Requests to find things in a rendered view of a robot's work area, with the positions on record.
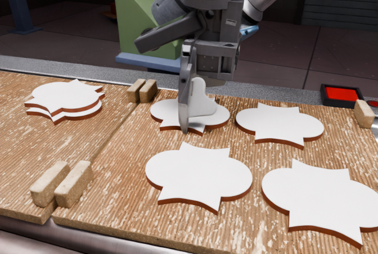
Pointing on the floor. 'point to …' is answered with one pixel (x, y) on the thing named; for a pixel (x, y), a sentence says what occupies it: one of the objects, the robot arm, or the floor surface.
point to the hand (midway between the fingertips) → (188, 112)
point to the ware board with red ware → (111, 12)
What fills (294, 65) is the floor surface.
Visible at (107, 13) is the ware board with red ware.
